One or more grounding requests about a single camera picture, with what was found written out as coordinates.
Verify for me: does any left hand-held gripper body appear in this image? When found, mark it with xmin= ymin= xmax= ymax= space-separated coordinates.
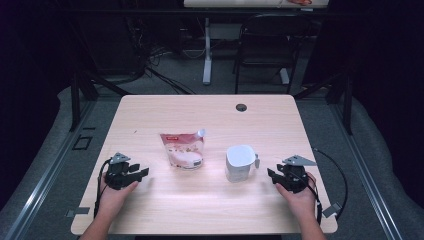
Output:
xmin=104 ymin=152 xmax=134 ymax=191

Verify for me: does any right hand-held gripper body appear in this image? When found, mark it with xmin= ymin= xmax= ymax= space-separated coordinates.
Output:
xmin=278 ymin=154 xmax=318 ymax=194

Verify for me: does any clear jar with white lid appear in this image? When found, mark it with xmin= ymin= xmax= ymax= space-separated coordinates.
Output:
xmin=224 ymin=144 xmax=261 ymax=183

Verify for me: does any person's left hand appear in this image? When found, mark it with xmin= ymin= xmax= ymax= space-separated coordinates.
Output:
xmin=98 ymin=173 xmax=139 ymax=214

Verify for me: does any person's right hand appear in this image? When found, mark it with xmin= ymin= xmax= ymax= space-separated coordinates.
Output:
xmin=275 ymin=173 xmax=318 ymax=219

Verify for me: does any grey tape strip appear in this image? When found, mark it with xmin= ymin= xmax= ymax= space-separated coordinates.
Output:
xmin=65 ymin=206 xmax=91 ymax=219

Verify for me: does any black metal stand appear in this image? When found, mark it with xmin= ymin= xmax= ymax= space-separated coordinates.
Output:
xmin=68 ymin=66 xmax=131 ymax=133
xmin=293 ymin=66 xmax=354 ymax=136

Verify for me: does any white desk leg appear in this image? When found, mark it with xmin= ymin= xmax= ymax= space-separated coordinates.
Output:
xmin=279 ymin=67 xmax=291 ymax=85
xmin=202 ymin=17 xmax=214 ymax=86

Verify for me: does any black folding chair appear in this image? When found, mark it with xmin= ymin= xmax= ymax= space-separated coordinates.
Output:
xmin=233 ymin=13 xmax=316 ymax=95

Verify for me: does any grey metal box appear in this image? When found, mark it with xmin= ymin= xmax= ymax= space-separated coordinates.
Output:
xmin=209 ymin=23 xmax=246 ymax=41

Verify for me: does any light wooden desk top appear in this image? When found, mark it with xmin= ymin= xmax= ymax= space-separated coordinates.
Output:
xmin=183 ymin=0 xmax=330 ymax=9

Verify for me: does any left hand-held gripper black cable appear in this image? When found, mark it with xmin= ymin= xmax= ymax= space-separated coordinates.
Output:
xmin=93 ymin=158 xmax=113 ymax=219

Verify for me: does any grey cable clip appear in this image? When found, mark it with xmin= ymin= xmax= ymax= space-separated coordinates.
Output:
xmin=322 ymin=201 xmax=343 ymax=220

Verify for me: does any aluminium floor rail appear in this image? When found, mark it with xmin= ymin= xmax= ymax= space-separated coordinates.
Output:
xmin=3 ymin=99 xmax=96 ymax=240
xmin=328 ymin=98 xmax=404 ymax=240

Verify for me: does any bundle of black floor cables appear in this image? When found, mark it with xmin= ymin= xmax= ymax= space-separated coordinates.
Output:
xmin=126 ymin=19 xmax=198 ymax=96

